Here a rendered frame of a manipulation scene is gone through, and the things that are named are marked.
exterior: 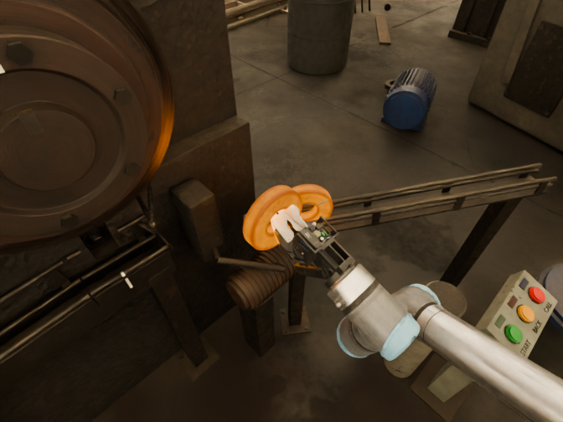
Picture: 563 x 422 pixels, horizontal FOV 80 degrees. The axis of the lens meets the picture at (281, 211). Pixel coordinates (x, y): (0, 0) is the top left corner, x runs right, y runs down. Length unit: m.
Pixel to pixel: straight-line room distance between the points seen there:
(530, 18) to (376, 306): 2.46
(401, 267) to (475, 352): 1.07
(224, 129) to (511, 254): 1.60
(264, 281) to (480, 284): 1.16
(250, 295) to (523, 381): 0.65
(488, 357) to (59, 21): 0.82
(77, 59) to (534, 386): 0.80
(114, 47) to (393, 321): 0.62
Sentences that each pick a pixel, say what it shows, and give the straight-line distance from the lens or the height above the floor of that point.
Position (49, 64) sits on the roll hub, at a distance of 0.51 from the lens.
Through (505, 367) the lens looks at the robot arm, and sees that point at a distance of 0.71.
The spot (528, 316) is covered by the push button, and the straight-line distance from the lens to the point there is 1.05.
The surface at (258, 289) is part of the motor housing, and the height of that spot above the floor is 0.51.
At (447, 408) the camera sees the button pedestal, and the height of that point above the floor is 0.01.
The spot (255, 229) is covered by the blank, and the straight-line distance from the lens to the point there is 0.69.
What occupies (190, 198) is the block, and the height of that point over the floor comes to 0.80.
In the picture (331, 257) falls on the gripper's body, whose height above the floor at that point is 0.85.
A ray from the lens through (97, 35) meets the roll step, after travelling 0.57.
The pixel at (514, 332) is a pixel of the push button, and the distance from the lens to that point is 1.00.
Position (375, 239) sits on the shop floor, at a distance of 1.83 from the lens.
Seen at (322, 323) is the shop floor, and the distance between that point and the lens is 1.53.
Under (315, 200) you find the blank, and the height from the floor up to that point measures 0.75.
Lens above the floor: 1.38
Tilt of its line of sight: 47 degrees down
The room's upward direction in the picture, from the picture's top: straight up
